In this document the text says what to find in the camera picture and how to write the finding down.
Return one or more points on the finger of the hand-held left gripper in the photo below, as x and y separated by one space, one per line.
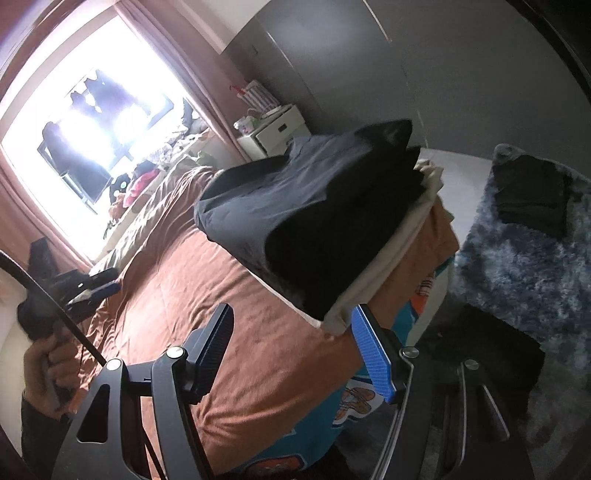
104 276
99 291

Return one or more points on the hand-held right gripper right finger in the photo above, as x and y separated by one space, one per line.
376 355

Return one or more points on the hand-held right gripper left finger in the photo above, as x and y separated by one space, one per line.
212 355

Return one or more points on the black jacket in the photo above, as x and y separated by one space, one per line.
277 184

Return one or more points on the person's left forearm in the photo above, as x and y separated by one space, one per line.
34 429

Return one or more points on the folded black clothes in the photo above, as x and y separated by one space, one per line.
351 240

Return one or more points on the person's left hand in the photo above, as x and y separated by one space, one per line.
60 364

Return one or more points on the brown blanket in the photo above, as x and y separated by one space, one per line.
194 286

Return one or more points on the teal cartoon bed sheet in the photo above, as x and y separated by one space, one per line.
323 415

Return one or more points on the beige quilt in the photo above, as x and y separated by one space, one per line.
152 207

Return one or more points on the black plush toy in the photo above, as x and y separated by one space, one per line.
121 194

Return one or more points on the pink cushion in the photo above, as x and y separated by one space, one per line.
144 182

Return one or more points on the dark cloth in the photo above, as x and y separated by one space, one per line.
489 350

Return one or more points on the grey fluffy rug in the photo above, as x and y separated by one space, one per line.
517 267

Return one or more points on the wide dark hanging garment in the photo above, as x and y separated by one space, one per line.
106 92

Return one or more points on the white nightstand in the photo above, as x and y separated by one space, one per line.
272 134

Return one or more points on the black cloth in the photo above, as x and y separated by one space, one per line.
531 194

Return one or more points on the pink curtain beside nightstand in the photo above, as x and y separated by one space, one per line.
194 60

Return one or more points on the striped bag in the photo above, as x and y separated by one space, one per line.
256 97

